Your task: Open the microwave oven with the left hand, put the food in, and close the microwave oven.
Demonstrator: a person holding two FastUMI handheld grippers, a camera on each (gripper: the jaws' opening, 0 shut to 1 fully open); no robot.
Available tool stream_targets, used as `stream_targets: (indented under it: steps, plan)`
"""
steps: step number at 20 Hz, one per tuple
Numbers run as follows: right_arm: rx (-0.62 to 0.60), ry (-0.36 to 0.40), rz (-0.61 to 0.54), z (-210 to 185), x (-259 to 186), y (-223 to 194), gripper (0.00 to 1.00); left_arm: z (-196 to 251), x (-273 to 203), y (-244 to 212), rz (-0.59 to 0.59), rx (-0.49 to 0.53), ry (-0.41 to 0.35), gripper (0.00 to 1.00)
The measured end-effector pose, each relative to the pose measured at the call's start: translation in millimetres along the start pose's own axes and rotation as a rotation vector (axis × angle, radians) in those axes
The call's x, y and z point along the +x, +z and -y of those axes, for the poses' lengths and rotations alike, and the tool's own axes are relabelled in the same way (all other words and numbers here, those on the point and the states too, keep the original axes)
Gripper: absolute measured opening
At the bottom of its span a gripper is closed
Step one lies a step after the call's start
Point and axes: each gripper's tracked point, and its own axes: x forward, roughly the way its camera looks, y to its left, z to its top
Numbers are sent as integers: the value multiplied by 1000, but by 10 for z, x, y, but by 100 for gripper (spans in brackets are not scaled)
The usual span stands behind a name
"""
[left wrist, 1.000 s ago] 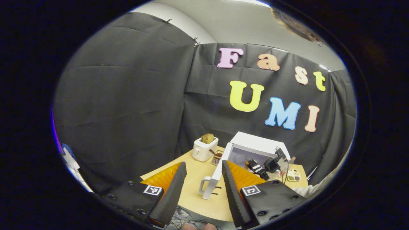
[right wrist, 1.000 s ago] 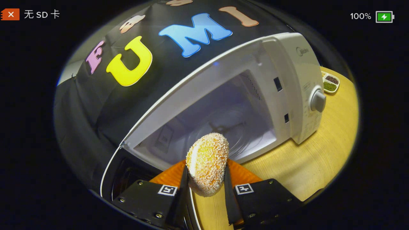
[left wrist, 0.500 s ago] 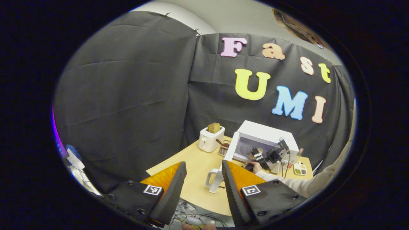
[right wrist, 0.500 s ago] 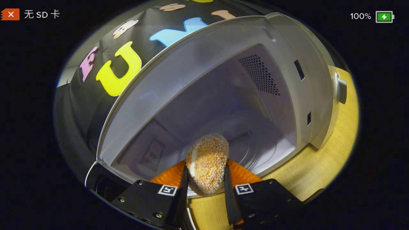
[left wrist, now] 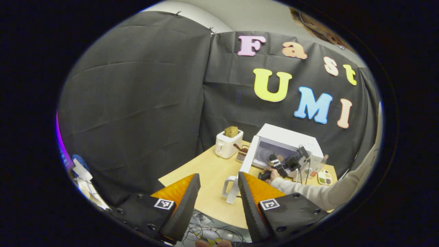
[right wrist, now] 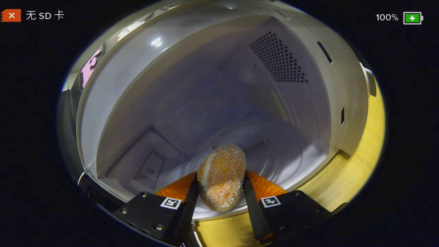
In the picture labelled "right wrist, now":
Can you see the white microwave oven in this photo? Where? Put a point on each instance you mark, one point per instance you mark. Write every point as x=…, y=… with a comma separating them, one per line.
x=205, y=85

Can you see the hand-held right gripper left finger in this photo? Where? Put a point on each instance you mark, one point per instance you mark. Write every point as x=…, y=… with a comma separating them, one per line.
x=188, y=212

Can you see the sugar-coated doughnut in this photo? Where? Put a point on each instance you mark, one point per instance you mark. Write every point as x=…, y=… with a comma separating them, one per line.
x=223, y=175

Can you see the glass turntable plate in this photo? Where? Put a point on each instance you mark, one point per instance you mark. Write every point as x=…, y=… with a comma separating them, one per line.
x=260, y=151

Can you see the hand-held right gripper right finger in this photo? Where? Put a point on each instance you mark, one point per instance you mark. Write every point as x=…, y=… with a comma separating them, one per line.
x=255, y=216

